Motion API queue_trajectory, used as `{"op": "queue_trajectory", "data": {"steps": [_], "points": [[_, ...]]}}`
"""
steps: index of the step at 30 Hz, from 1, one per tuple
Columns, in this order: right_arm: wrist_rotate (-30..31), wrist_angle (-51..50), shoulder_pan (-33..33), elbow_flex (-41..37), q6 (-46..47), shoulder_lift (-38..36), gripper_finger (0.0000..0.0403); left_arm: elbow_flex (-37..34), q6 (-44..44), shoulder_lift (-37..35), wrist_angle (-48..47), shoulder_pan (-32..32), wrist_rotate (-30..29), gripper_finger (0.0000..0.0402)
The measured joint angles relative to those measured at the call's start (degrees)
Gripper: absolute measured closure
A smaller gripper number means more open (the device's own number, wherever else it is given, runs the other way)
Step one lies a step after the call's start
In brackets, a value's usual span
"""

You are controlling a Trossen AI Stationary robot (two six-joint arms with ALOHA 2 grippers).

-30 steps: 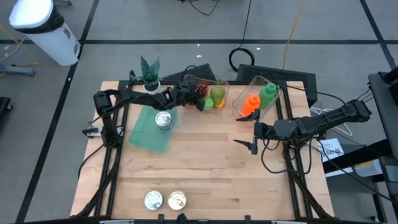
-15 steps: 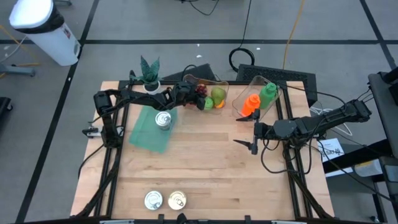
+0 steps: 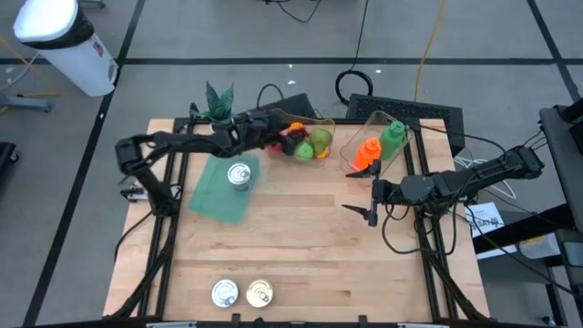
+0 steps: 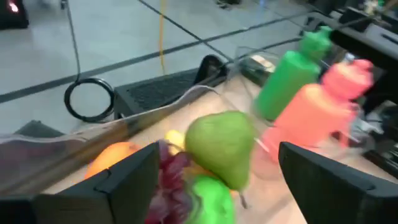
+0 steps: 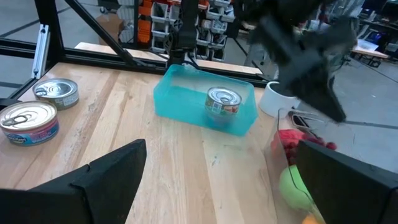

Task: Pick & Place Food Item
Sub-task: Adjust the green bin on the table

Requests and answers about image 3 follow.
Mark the white trash can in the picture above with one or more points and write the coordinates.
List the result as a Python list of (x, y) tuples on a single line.
[(68, 54)]

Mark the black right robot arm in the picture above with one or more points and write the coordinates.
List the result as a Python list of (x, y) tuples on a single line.
[(455, 180)]

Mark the black aluminium rig frame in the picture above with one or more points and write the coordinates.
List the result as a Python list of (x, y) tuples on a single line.
[(165, 273)]

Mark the dark equipment cart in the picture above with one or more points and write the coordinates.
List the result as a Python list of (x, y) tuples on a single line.
[(562, 159)]

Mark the grey stand base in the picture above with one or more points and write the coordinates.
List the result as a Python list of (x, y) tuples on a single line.
[(27, 103)]

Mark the clear plastic container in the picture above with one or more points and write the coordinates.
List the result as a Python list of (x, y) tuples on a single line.
[(539, 246)]

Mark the silver aluminium bracket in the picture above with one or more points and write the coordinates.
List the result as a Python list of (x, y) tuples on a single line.
[(421, 325), (170, 324)]

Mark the black floor plate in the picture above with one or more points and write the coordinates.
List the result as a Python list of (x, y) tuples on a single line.
[(296, 104)]

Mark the black perforated panel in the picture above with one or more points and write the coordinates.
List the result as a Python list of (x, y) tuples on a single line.
[(410, 109)]

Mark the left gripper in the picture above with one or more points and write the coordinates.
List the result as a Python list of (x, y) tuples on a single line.
[(262, 130)]

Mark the pink striped Wild Planet can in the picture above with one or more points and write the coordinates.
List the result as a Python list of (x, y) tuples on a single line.
[(259, 293)]

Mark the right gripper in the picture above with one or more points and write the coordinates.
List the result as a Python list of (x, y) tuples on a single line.
[(389, 193)]

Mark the green lime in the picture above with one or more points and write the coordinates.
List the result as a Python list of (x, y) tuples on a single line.
[(304, 151)]

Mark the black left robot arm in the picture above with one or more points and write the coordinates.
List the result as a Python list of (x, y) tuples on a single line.
[(191, 140)]

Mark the snake plant in white pot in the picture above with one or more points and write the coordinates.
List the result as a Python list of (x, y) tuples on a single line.
[(218, 102)]

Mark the olive label tin can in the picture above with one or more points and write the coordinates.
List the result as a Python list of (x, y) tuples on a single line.
[(238, 173), (224, 293)]

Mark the black table clamp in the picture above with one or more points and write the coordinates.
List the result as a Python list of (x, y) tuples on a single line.
[(235, 317), (363, 318)]

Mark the black floor equipment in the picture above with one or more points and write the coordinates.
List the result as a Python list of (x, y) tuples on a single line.
[(7, 157)]

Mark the green squeeze bottle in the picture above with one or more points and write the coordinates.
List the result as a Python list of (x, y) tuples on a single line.
[(392, 142)]

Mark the green pear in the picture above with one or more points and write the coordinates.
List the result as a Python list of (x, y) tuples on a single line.
[(320, 139)]

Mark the clear plastic bin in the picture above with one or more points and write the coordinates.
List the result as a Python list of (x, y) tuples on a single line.
[(330, 125), (350, 152)]

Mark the orange fruit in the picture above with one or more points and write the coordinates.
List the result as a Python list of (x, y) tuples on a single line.
[(297, 126)]

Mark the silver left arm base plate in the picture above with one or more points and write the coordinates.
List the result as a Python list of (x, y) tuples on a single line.
[(134, 195)]

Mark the red bell pepper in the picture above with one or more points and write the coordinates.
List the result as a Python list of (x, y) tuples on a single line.
[(274, 147)]

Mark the orange squeeze bottle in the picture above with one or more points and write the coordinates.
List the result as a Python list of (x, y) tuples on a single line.
[(366, 155)]

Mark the white printed paper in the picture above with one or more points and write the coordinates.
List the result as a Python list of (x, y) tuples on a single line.
[(487, 216)]

